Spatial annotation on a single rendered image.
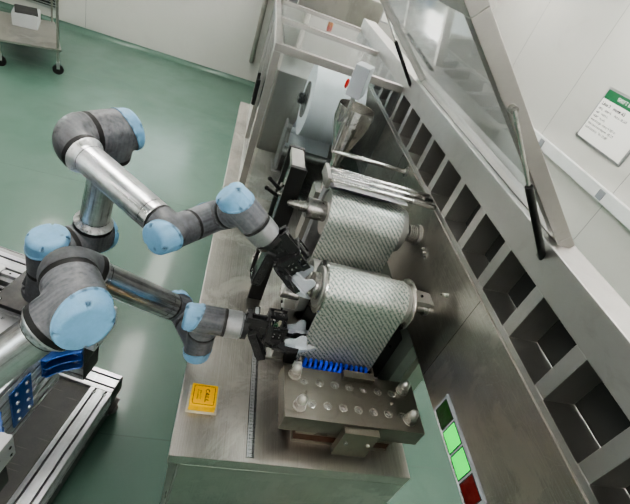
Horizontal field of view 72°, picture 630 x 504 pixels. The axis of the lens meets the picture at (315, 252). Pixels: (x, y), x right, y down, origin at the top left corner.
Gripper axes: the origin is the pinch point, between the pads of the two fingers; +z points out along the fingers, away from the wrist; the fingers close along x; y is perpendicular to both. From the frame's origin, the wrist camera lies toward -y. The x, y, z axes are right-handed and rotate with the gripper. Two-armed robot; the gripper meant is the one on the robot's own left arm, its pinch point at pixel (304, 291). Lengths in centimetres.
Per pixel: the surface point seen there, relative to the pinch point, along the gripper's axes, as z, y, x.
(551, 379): 12, 44, -40
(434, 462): 168, -20, 25
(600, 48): 158, 232, 314
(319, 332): 11.7, -2.5, -4.8
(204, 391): 5.3, -36.2, -13.4
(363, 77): -23, 39, 53
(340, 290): 2.5, 9.4, -3.2
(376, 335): 22.2, 10.0, -4.8
